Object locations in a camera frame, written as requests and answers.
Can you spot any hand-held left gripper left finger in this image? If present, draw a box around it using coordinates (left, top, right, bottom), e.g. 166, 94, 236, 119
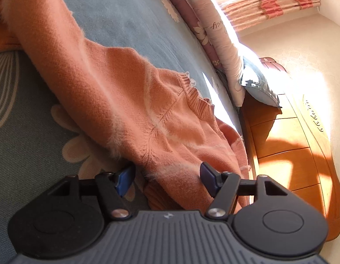
47, 166, 136, 220

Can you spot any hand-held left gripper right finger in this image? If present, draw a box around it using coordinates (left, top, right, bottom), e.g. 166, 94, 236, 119
200, 162, 290, 221

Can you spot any orange knit sweater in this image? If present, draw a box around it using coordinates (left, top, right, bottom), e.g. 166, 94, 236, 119
0, 0, 253, 212

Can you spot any wooden headboard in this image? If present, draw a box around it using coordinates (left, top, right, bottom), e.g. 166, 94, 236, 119
240, 58, 340, 242

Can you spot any blue patterned pillow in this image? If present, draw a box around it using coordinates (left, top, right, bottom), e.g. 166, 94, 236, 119
240, 56, 283, 108

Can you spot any dark red wooden furniture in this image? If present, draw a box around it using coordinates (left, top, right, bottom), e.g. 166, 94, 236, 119
259, 56, 278, 67

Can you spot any pink floral quilt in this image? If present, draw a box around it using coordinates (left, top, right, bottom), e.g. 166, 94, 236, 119
152, 0, 246, 108

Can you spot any blue floral bed sheet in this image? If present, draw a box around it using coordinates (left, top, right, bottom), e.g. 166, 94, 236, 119
0, 0, 246, 264

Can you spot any pink striped curtain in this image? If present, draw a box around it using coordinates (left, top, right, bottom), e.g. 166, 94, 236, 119
218, 0, 322, 32

